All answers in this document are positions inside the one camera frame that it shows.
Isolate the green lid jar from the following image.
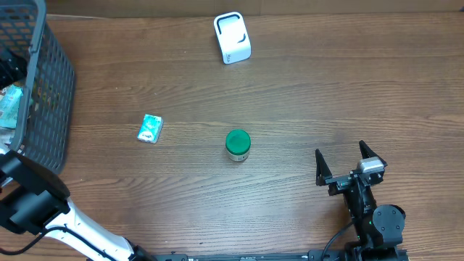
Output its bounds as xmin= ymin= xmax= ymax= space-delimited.
xmin=225 ymin=129 xmax=251 ymax=162

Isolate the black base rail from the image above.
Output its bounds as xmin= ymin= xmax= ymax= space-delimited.
xmin=152 ymin=248 xmax=410 ymax=261

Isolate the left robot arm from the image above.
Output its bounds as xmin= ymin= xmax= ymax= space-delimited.
xmin=1 ymin=145 xmax=155 ymax=260

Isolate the white barcode scanner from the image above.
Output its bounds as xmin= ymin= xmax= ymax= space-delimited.
xmin=213 ymin=12 xmax=252 ymax=65

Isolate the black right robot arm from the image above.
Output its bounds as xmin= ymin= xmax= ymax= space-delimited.
xmin=308 ymin=140 xmax=409 ymax=260

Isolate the grey plastic mesh basket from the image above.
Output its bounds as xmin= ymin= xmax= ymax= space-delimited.
xmin=1 ymin=0 xmax=76 ymax=174

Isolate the teal white box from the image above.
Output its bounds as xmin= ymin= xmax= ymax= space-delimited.
xmin=1 ymin=85 xmax=22 ymax=129

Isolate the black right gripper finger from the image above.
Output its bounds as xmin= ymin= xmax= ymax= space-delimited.
xmin=315 ymin=149 xmax=333 ymax=186
xmin=359 ymin=140 xmax=387 ymax=167

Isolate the teal tissue packet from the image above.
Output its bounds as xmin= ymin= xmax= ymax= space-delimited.
xmin=137 ymin=115 xmax=164 ymax=144

